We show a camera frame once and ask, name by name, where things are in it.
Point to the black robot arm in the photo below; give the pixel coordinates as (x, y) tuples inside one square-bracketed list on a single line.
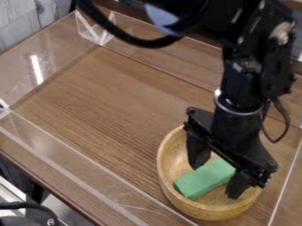
[(254, 30)]

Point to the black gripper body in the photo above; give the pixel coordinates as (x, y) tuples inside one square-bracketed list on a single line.
[(232, 130)]

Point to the clear acrylic corner bracket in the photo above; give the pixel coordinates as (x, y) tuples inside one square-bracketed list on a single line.
[(90, 32)]

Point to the brown wooden bowl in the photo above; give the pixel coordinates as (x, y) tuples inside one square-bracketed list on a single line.
[(214, 206)]

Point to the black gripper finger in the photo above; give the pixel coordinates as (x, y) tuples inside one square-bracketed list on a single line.
[(198, 150), (240, 182)]

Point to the green rectangular block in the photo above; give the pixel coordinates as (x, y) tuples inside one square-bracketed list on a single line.
[(205, 179)]

